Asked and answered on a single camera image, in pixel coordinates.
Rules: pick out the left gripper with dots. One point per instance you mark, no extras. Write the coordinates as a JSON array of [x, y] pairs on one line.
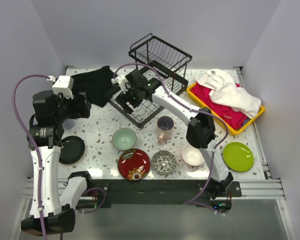
[[82, 110]]

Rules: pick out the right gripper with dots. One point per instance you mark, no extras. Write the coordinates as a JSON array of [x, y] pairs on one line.
[[123, 98]]

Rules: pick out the pink marbled mug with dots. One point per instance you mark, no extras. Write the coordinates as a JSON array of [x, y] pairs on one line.
[[164, 128]]

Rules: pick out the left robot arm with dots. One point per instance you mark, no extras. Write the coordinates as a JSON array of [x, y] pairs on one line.
[[53, 212]]

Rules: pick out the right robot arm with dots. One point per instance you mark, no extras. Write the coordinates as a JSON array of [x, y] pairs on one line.
[[199, 121]]

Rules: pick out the lavender plastic cup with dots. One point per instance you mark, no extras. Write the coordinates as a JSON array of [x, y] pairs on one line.
[[68, 124]]

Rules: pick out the black cloth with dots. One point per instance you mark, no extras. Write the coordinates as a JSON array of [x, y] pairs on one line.
[[95, 84]]

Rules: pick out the celadon green bowl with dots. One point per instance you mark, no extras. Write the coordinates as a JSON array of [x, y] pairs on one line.
[[124, 139]]

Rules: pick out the red floral plate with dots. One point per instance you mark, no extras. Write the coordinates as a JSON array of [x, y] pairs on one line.
[[134, 164]]

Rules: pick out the leaf patterned bowl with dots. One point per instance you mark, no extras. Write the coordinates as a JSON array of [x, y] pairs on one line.
[[163, 162]]

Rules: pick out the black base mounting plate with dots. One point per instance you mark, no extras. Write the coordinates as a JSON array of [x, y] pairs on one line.
[[92, 194]]

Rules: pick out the white pink bowl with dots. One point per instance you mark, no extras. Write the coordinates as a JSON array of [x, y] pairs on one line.
[[192, 156]]

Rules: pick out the white towel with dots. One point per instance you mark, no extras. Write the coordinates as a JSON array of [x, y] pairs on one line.
[[225, 92]]

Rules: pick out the magenta cloth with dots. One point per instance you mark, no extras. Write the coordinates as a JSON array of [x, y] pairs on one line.
[[232, 118]]

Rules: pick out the yellow plastic tray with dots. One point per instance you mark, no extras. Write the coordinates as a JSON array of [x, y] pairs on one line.
[[232, 132]]

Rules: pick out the lime green plate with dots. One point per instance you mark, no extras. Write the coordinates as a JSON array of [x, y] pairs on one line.
[[238, 157]]

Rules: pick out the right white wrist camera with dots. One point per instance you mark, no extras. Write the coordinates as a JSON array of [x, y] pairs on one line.
[[121, 80]]

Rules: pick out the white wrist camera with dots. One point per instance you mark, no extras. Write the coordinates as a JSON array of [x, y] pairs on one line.
[[121, 80], [63, 85]]

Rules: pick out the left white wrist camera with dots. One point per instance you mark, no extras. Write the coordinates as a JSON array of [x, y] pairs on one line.
[[63, 85]]

